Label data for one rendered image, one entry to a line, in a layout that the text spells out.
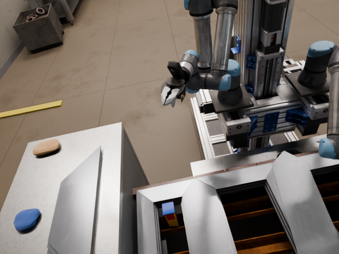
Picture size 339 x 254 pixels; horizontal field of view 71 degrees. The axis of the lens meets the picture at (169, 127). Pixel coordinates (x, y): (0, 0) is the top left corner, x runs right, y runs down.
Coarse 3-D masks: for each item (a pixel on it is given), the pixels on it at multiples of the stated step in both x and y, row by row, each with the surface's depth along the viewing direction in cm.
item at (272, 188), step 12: (324, 168) 124; (336, 168) 124; (264, 180) 125; (228, 192) 126; (276, 192) 118; (156, 204) 127; (276, 204) 116; (156, 216) 123; (156, 228) 118; (228, 228) 112; (288, 228) 107; (156, 240) 113
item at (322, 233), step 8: (304, 224) 106; (312, 224) 105; (320, 224) 105; (328, 224) 104; (296, 232) 104; (304, 232) 103; (312, 232) 103; (320, 232) 102; (328, 232) 102; (336, 232) 101; (296, 240) 102; (304, 240) 101; (312, 240) 101; (320, 240) 100; (328, 240) 100; (336, 240) 99
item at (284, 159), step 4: (280, 156) 132; (284, 156) 131; (288, 156) 131; (292, 156) 130; (276, 160) 130; (280, 160) 130; (284, 160) 130; (288, 160) 129; (292, 160) 129; (296, 160) 128; (300, 160) 128; (272, 164) 129
